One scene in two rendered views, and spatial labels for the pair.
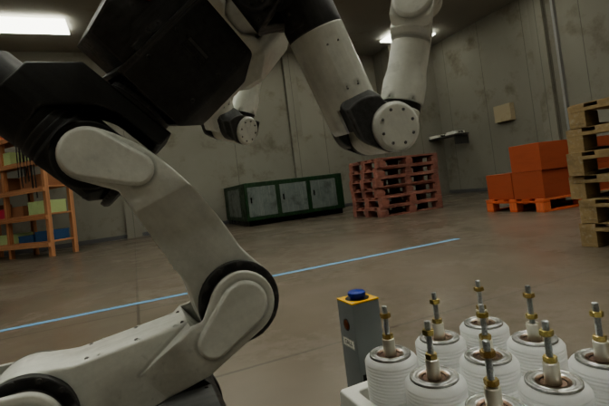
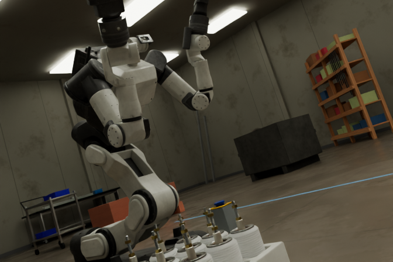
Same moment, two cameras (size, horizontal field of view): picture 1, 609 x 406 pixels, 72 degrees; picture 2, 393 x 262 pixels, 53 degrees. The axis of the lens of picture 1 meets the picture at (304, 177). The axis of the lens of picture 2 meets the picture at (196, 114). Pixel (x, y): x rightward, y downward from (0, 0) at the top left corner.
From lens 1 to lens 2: 1.46 m
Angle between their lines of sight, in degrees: 63
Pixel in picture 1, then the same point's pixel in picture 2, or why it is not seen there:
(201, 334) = (127, 220)
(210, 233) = (130, 178)
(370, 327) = (220, 224)
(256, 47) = not seen: hidden behind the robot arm
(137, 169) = (100, 158)
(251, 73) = not seen: hidden behind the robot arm
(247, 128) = (198, 101)
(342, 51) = (97, 107)
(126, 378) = (122, 233)
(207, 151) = not seen: outside the picture
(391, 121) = (110, 135)
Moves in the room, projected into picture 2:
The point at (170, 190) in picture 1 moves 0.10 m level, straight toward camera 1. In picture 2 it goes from (111, 164) to (89, 169)
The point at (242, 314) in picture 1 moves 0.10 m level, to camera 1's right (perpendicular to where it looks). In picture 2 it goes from (135, 213) to (142, 211)
